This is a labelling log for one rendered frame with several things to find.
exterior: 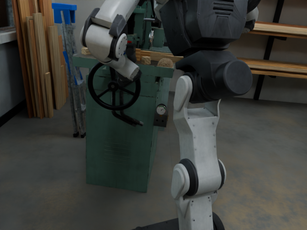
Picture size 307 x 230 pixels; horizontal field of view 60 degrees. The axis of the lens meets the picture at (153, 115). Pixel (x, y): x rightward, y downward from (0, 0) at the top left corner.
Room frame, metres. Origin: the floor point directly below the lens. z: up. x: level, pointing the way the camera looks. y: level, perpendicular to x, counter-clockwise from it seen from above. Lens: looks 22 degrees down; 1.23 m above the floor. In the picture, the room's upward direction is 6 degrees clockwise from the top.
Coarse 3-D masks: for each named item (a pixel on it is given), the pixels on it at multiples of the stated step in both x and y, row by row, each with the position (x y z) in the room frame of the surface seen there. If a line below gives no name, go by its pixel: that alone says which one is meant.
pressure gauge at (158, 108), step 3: (159, 105) 1.46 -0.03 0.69; (162, 105) 1.46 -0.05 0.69; (165, 105) 1.49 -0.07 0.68; (156, 108) 1.47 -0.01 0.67; (159, 108) 1.47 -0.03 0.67; (162, 108) 1.47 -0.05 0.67; (165, 108) 1.46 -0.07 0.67; (156, 111) 1.47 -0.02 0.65; (159, 111) 1.47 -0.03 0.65; (162, 111) 1.47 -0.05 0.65; (165, 111) 1.46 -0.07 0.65; (159, 114) 1.46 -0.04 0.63; (162, 114) 1.46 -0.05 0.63
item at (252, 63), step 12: (276, 12) 4.00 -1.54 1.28; (264, 24) 3.58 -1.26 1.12; (276, 24) 3.58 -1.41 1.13; (288, 24) 3.80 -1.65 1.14; (276, 36) 3.81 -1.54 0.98; (288, 36) 3.55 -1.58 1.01; (300, 36) 3.56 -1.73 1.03; (252, 60) 3.78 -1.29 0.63; (264, 60) 3.88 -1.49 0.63; (252, 72) 3.54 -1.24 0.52; (264, 72) 3.55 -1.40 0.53; (276, 72) 3.59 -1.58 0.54; (288, 72) 3.65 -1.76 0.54; (300, 72) 3.58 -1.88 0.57
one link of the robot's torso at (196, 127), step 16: (176, 96) 0.97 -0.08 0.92; (176, 112) 0.97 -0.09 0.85; (192, 112) 0.99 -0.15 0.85; (208, 112) 1.01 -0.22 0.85; (176, 128) 0.99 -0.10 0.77; (192, 128) 0.91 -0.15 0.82; (208, 128) 0.94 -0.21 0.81; (192, 144) 0.89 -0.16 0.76; (208, 144) 0.91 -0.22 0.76; (192, 160) 0.88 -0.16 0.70; (208, 160) 0.88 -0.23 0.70; (192, 176) 0.83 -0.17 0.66; (208, 176) 0.85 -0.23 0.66; (192, 192) 0.82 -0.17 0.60
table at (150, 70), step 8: (80, 56) 1.59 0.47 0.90; (88, 56) 1.61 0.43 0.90; (80, 64) 1.57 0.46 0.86; (88, 64) 1.57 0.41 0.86; (136, 64) 1.54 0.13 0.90; (152, 64) 1.57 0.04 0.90; (104, 72) 1.46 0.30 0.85; (144, 72) 1.54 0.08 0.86; (152, 72) 1.53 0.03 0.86; (160, 72) 1.53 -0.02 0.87; (168, 72) 1.53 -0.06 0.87
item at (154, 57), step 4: (152, 56) 1.69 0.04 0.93; (156, 56) 1.69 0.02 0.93; (160, 56) 1.69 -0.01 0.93; (164, 56) 1.68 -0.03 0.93; (168, 56) 1.68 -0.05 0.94; (172, 56) 1.68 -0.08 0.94; (176, 56) 1.70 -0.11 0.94; (156, 60) 1.69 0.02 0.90; (172, 60) 1.68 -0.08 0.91; (176, 60) 1.68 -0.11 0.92
